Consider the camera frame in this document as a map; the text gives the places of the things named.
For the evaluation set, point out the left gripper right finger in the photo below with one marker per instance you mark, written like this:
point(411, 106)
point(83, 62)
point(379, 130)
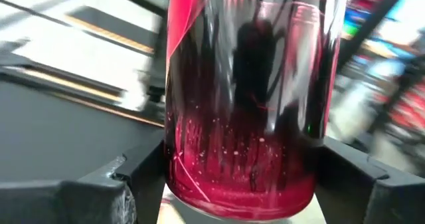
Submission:
point(372, 200)

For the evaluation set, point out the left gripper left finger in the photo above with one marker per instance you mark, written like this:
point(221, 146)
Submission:
point(66, 204)

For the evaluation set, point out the red bin storage rack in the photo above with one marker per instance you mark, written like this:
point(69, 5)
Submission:
point(410, 111)

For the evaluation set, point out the black aluminium table frame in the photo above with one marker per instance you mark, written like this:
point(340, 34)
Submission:
point(83, 87)

